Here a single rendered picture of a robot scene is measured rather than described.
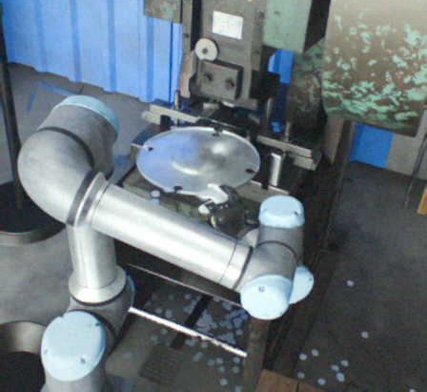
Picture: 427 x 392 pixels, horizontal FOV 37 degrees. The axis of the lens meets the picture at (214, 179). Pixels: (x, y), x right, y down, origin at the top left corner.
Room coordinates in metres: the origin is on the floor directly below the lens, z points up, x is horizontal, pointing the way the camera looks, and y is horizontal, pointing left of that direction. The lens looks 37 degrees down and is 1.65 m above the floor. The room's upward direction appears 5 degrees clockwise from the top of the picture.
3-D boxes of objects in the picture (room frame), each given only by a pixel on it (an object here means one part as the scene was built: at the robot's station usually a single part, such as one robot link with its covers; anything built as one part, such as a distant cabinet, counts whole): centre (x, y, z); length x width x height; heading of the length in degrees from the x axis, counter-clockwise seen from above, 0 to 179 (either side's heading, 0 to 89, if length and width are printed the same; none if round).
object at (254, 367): (1.50, -0.33, 0.45); 0.92 x 0.12 x 0.90; 159
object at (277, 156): (1.28, -0.15, 0.75); 0.03 x 0.03 x 0.10; 69
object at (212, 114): (1.45, -0.03, 0.76); 0.15 x 0.09 x 0.05; 69
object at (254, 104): (1.46, -0.03, 0.86); 0.20 x 0.16 x 0.05; 69
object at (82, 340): (0.78, 0.24, 0.62); 0.13 x 0.12 x 0.14; 170
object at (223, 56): (1.42, -0.01, 1.04); 0.17 x 0.15 x 0.30; 159
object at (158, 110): (1.52, 0.13, 0.76); 0.17 x 0.06 x 0.10; 69
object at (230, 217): (0.97, -0.05, 0.81); 0.12 x 0.09 x 0.08; 31
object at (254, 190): (1.46, -0.03, 0.68); 0.45 x 0.30 x 0.06; 69
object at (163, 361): (1.33, 0.02, 0.14); 0.59 x 0.10 x 0.05; 159
